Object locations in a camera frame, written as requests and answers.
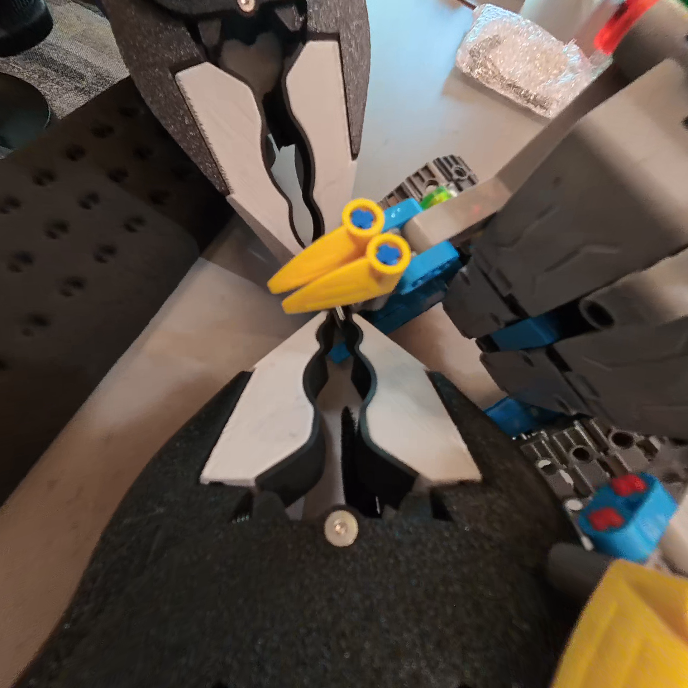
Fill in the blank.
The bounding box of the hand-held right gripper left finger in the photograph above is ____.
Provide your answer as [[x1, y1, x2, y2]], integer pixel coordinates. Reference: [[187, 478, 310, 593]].
[[200, 314, 330, 506]]

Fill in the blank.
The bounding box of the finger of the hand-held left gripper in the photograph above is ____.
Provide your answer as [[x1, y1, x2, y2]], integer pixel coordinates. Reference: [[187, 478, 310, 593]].
[[284, 33, 361, 238], [175, 61, 304, 259]]

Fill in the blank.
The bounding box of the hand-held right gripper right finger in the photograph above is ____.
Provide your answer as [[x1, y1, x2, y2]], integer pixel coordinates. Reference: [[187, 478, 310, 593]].
[[341, 314, 483, 517]]

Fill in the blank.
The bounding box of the blue toy vehicle with wheels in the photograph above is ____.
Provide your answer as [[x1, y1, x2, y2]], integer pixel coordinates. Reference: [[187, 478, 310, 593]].
[[267, 0, 688, 688]]

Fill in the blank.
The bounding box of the grey desk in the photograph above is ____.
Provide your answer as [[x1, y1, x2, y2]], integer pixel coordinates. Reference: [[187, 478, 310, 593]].
[[0, 0, 554, 678]]

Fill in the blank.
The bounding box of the bubble wrap bag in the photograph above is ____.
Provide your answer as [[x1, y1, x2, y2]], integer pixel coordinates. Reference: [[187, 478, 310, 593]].
[[457, 3, 613, 119]]

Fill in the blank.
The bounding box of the black perforated pad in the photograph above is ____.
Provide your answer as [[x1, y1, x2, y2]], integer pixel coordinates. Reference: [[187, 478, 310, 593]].
[[0, 75, 233, 506]]

